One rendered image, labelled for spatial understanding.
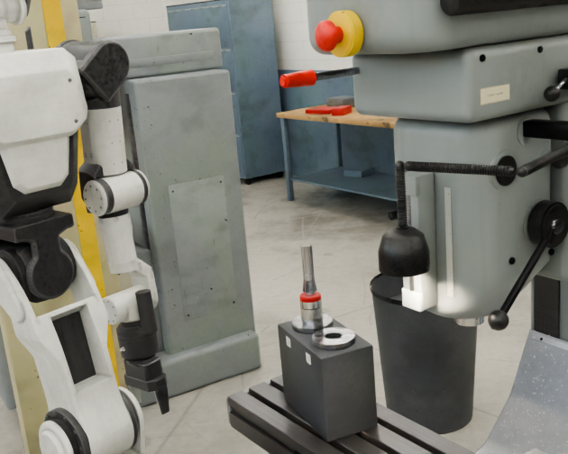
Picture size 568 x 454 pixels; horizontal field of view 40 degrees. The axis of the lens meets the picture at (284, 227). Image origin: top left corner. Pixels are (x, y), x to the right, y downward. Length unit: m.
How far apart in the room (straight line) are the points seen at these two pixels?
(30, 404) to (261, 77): 6.21
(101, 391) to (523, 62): 1.01
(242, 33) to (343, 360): 7.05
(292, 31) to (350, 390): 7.22
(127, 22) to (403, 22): 9.86
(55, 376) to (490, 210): 0.91
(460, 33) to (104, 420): 1.02
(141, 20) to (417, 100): 9.85
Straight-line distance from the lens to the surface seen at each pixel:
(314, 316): 1.67
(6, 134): 1.47
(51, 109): 1.52
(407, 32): 0.99
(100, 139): 1.68
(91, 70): 1.63
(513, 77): 1.11
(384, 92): 1.16
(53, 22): 2.68
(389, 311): 3.26
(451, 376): 3.37
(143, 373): 1.80
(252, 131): 8.54
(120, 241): 1.73
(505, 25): 1.08
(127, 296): 1.76
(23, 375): 2.83
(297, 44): 8.57
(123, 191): 1.69
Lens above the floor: 1.79
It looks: 15 degrees down
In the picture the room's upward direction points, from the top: 5 degrees counter-clockwise
